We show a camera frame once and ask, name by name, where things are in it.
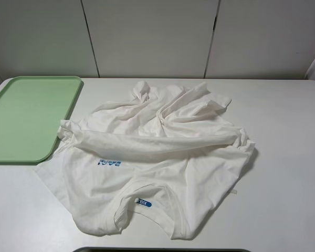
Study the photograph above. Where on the white short sleeve t-shirt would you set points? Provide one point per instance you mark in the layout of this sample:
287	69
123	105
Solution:
167	155

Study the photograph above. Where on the green plastic tray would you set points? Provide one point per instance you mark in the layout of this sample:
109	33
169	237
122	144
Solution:
31	109

